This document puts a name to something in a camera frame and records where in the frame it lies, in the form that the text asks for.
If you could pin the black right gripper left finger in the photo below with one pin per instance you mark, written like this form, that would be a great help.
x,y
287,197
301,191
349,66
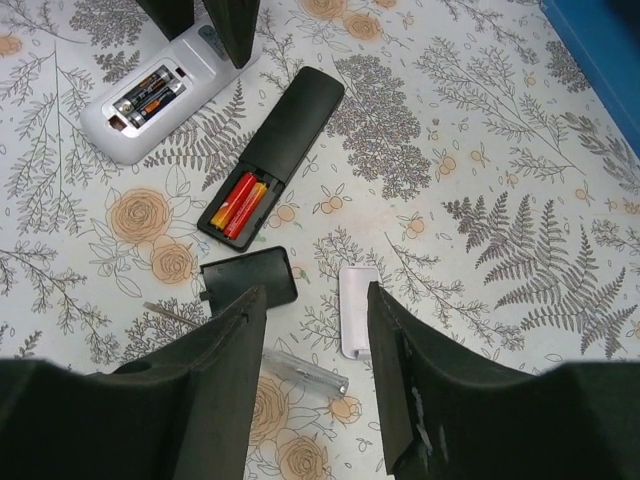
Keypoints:
x,y
181,412

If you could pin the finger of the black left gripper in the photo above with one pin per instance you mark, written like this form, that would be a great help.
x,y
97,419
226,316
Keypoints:
x,y
235,22
172,17

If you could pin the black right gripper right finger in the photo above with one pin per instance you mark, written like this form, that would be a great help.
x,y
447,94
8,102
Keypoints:
x,y
447,412

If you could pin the black orange battery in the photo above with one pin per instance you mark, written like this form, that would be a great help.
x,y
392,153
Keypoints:
x,y
155,103

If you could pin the white remote control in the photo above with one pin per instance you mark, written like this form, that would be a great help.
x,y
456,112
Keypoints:
x,y
196,58

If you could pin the black remote control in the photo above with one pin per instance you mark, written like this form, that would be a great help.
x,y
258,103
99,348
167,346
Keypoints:
x,y
278,148

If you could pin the white battery cover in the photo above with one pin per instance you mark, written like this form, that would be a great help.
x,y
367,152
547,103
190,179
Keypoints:
x,y
353,283

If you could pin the black battery cover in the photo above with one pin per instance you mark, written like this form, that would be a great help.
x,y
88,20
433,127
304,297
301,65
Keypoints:
x,y
226,280

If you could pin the red battery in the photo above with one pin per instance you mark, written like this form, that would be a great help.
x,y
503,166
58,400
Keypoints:
x,y
240,219

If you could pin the floral patterned table mat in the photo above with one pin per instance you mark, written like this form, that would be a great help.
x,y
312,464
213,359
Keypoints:
x,y
469,162

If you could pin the blue yellow pink shelf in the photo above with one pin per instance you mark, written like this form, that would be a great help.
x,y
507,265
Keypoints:
x,y
603,38

